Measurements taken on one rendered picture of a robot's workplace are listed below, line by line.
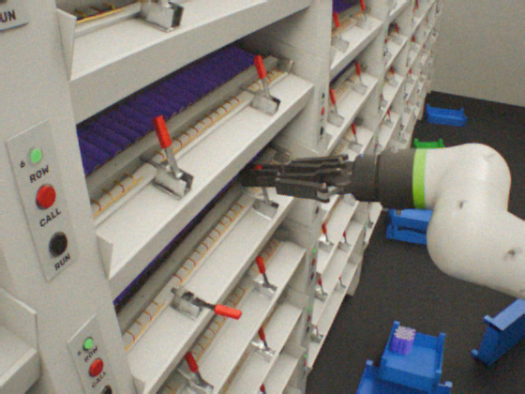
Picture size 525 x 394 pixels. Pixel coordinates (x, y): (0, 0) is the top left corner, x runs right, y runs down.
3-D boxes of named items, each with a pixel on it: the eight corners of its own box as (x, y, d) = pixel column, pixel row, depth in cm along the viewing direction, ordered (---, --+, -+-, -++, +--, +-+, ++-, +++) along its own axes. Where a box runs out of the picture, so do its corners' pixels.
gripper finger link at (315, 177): (345, 189, 79) (343, 193, 78) (278, 190, 83) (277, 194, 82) (342, 166, 77) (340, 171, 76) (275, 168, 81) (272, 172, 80)
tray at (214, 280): (304, 189, 105) (320, 153, 99) (136, 418, 57) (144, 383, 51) (220, 146, 108) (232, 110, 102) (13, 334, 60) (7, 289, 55)
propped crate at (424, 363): (389, 339, 183) (394, 320, 181) (441, 352, 176) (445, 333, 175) (376, 377, 156) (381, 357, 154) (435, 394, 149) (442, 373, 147)
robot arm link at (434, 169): (508, 191, 74) (511, 130, 68) (508, 242, 65) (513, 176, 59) (423, 189, 80) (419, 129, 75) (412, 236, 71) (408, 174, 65)
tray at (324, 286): (358, 234, 189) (373, 206, 181) (305, 344, 142) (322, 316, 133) (311, 209, 193) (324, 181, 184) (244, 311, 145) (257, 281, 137)
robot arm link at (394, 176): (419, 134, 75) (411, 159, 67) (423, 200, 80) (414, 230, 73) (382, 134, 77) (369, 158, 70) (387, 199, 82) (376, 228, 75)
